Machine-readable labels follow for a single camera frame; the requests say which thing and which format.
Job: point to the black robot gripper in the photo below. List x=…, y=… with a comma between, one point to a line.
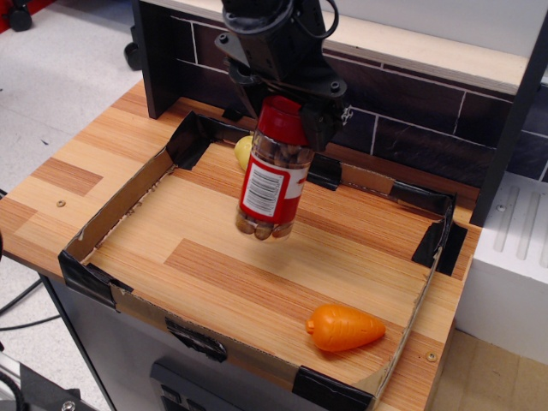
x=280, y=51

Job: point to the red-capped spice bottle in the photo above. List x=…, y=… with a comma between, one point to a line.
x=277, y=169

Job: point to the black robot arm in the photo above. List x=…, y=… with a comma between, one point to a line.
x=276, y=48

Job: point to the yellow toy potato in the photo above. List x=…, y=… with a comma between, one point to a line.
x=242, y=150

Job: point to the black office chair wheel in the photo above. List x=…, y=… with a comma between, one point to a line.
x=131, y=51

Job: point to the dark brick-pattern back panel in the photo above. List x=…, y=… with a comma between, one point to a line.
x=451, y=124

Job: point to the orange toy carrot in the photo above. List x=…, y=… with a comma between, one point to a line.
x=336, y=328

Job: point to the black chair caster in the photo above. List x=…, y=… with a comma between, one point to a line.
x=16, y=15

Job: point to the white ribbed side unit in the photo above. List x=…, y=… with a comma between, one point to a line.
x=504, y=301

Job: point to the black metal bracket with screw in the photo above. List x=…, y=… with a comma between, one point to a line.
x=33, y=392

